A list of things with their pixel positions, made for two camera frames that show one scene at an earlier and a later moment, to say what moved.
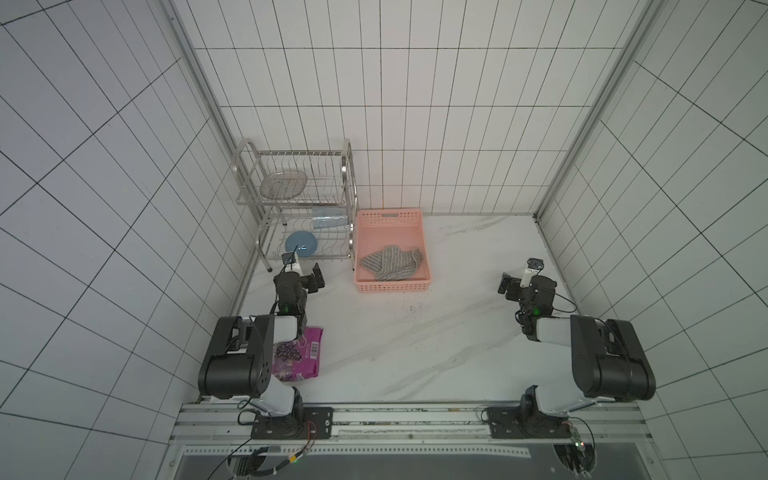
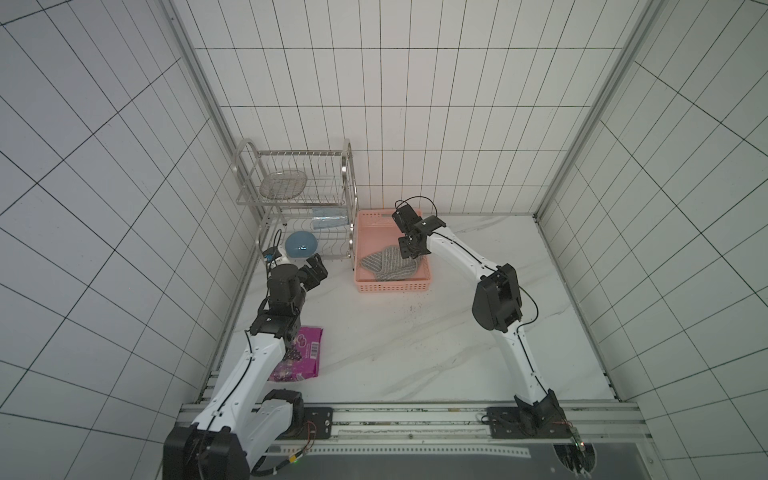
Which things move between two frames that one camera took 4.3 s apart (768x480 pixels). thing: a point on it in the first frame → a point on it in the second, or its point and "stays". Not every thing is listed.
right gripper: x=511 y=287 → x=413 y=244
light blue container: x=329 y=217 stays
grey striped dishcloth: x=392 y=264 stays
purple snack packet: x=298 y=359 stays
